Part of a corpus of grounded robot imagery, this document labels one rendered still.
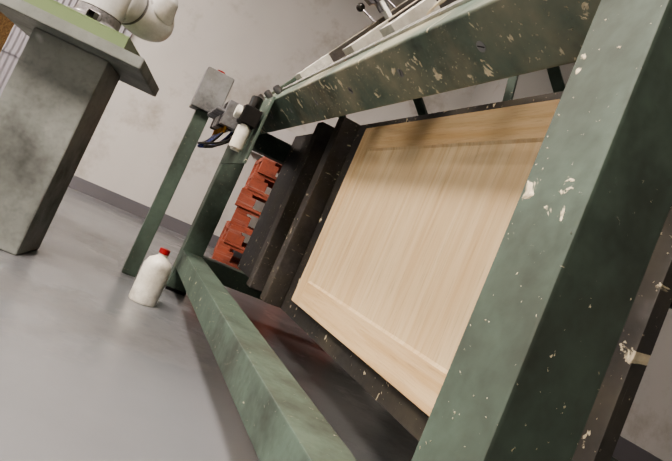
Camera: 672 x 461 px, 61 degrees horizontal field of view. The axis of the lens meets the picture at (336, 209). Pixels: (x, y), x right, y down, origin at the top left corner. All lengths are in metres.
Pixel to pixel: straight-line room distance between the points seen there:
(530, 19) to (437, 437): 0.50
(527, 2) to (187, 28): 5.28
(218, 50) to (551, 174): 5.41
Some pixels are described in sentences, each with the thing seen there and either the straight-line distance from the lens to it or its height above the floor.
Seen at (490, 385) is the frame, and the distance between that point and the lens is 0.52.
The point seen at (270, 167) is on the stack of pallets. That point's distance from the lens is 4.60.
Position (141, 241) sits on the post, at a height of 0.15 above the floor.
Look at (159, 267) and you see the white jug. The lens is 2.05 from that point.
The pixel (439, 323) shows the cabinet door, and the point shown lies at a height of 0.39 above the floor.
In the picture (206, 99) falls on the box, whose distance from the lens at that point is 2.48.
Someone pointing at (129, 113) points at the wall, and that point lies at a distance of 5.79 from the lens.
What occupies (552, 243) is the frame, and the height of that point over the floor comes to 0.51.
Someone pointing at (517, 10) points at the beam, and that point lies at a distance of 0.78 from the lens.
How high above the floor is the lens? 0.42
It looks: 4 degrees up
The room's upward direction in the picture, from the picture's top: 24 degrees clockwise
